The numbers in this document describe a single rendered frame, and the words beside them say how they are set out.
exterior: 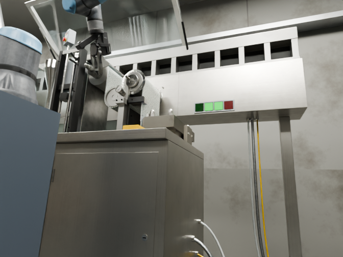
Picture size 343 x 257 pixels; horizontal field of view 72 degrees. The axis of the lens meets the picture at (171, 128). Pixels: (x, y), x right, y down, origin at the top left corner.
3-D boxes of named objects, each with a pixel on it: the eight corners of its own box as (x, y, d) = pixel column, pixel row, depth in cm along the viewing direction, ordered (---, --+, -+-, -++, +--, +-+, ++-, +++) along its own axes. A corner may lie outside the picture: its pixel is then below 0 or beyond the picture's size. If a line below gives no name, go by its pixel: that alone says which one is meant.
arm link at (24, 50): (1, 59, 61) (11, 15, 65) (-22, 71, 68) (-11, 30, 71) (45, 78, 71) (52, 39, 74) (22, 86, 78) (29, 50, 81)
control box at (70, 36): (60, 44, 160) (63, 31, 163) (70, 48, 165) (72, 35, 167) (64, 40, 156) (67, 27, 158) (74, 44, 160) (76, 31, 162)
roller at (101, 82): (87, 86, 142) (90, 65, 145) (111, 100, 165) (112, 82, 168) (106, 83, 137) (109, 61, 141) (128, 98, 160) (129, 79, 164)
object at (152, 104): (140, 121, 123) (142, 88, 128) (157, 131, 145) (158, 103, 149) (141, 121, 123) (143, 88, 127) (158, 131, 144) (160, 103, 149)
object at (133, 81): (132, 88, 127) (122, 83, 130) (134, 90, 128) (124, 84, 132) (140, 77, 127) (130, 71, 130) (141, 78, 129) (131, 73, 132)
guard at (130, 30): (30, 5, 171) (30, 5, 171) (67, 67, 202) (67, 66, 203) (164, -35, 136) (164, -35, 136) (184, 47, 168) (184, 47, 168)
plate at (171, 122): (143, 128, 117) (144, 116, 118) (170, 143, 153) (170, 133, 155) (173, 126, 112) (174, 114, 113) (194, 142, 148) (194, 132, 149)
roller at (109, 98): (103, 107, 133) (105, 87, 136) (126, 119, 156) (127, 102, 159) (121, 105, 129) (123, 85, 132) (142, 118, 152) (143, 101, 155)
